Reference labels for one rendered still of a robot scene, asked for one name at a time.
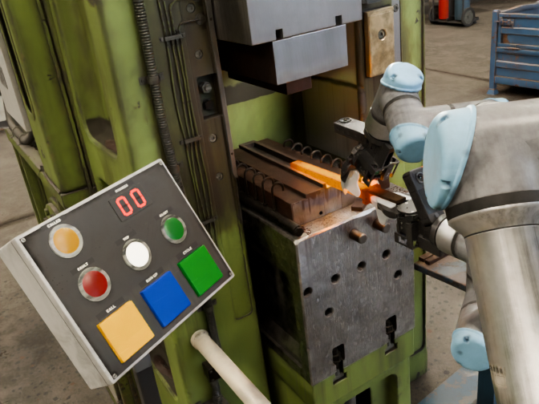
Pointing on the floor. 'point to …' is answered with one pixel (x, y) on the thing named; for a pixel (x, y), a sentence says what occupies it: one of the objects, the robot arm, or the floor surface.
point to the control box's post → (146, 381)
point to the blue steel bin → (515, 47)
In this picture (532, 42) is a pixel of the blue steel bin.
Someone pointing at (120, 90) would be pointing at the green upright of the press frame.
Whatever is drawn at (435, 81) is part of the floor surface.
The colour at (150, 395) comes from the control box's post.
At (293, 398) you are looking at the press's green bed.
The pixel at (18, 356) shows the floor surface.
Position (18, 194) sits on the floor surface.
